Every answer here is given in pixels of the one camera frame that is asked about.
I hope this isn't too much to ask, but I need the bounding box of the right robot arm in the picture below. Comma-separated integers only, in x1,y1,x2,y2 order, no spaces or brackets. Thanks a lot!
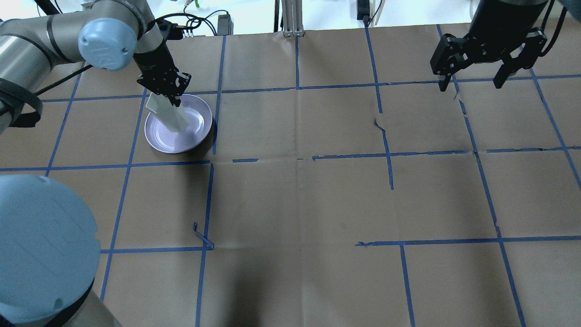
430,0,580,92

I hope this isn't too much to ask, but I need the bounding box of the lavender round plate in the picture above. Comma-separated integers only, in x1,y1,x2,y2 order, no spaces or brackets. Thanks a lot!
143,94,213,154

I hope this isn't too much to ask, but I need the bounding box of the black power adapter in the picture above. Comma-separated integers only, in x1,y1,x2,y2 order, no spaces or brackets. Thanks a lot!
216,13,234,36

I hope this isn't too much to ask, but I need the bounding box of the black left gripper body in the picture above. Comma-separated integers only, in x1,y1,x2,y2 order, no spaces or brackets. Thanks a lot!
137,50,192,99

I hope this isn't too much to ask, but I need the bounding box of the aluminium frame post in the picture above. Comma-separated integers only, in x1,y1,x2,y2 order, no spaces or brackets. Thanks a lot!
281,0,305,38

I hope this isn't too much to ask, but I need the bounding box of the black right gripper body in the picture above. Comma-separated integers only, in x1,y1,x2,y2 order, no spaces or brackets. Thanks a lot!
430,27,548,76

